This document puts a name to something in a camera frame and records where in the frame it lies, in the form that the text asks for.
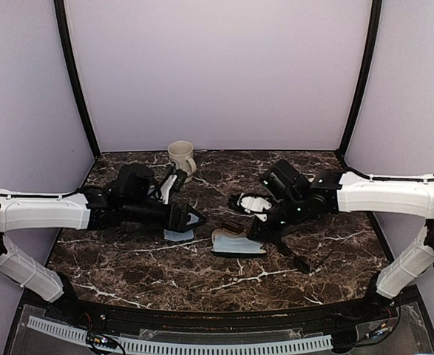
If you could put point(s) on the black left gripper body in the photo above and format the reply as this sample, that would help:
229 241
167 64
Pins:
172 225

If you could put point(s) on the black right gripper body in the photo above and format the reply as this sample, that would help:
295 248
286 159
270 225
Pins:
274 235

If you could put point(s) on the light blue cleaning cloth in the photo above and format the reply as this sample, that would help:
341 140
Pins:
236 246
177 237

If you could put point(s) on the brown tortoiseshell sunglasses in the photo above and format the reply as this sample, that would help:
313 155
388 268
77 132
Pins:
232 227

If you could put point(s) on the black hard glasses case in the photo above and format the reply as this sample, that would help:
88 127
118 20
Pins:
219 232

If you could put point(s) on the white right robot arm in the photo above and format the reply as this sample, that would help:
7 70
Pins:
294 198

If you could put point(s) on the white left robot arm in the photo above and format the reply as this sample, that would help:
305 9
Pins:
133 196

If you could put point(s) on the cream ceramic mug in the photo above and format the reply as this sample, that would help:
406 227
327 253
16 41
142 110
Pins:
181 154

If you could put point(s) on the black frame sunglasses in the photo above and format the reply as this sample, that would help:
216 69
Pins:
307 259

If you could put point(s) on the white slotted cable duct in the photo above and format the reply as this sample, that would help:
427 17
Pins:
107 344

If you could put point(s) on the left black frame post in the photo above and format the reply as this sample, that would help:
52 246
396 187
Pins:
73 74

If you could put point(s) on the black frame post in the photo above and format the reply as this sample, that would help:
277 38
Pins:
73 74
364 72

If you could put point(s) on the right black frame post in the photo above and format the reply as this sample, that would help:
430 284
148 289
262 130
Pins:
364 72

